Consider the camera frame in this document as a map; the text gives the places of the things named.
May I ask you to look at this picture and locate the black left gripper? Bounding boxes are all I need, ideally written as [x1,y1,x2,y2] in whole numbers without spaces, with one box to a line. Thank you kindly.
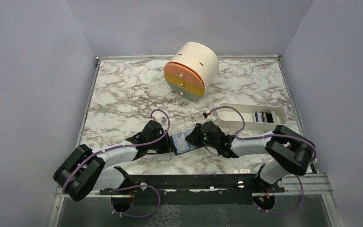
[148,130,177,155]

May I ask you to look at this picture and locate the blue card holder wallet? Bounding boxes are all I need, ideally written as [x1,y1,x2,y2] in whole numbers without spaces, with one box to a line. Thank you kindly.
[170,130,199,156]

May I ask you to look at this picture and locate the white rectangular plastic tray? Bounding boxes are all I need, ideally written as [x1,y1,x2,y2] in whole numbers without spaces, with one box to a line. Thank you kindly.
[215,103,289,131]

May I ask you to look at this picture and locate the stack of white cards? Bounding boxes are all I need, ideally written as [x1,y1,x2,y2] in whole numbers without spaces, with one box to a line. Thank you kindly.
[271,110,278,124]

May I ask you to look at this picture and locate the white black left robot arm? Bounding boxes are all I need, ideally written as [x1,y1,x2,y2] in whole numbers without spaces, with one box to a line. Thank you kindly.
[53,120,177,201]

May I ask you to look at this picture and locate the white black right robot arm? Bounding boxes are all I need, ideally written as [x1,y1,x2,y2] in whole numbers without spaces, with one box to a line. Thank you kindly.
[185,121,316,192]

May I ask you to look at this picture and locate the white black-striped tray card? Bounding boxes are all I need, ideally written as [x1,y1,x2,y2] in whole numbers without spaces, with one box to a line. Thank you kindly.
[255,112,266,122]

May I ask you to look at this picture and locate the round beige drawer cabinet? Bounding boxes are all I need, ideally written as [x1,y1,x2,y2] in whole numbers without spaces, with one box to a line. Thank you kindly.
[164,42,219,101]

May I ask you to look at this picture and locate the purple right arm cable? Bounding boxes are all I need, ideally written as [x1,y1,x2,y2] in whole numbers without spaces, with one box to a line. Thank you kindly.
[202,105,317,164]

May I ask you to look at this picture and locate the black metal base rail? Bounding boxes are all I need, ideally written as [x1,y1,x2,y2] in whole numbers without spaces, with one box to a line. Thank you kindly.
[99,174,267,206]

